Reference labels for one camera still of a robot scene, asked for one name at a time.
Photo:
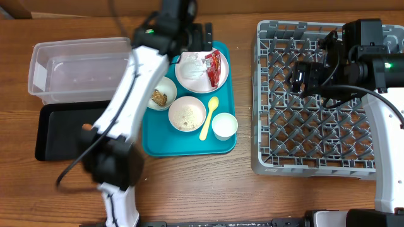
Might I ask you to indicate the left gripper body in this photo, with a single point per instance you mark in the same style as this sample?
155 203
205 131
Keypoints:
194 40

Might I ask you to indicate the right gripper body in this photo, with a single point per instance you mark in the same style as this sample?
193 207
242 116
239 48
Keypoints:
317 77

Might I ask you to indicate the white napkin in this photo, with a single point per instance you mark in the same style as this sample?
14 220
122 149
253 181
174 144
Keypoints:
192 66

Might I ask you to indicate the red snack wrapper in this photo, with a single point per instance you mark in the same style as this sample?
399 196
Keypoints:
213 67

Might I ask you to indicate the white bowl with food scraps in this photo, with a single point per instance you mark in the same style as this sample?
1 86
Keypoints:
163 96

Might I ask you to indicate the pink bowl with rice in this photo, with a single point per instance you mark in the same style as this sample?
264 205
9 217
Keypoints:
187 114

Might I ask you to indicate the orange carrot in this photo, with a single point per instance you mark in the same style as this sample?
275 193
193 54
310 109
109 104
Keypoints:
86 127

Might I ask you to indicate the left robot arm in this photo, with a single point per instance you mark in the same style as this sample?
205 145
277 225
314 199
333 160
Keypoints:
109 154

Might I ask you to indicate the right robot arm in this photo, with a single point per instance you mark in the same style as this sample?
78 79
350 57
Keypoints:
360 65

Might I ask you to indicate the grey dishwasher rack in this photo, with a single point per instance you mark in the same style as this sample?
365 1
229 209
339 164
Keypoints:
307 137

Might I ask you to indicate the large white plate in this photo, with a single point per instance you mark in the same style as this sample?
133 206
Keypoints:
202 85

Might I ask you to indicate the yellow plastic spoon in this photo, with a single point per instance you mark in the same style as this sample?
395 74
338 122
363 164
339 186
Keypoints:
212 106

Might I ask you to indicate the white cup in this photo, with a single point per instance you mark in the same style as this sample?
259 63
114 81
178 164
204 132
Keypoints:
224 126

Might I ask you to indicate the clear plastic bin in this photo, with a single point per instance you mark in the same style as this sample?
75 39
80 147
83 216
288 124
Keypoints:
84 70

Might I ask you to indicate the black tray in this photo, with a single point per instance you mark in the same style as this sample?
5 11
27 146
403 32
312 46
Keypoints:
59 128

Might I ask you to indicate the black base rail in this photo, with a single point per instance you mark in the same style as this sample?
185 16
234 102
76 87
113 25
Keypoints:
221 224

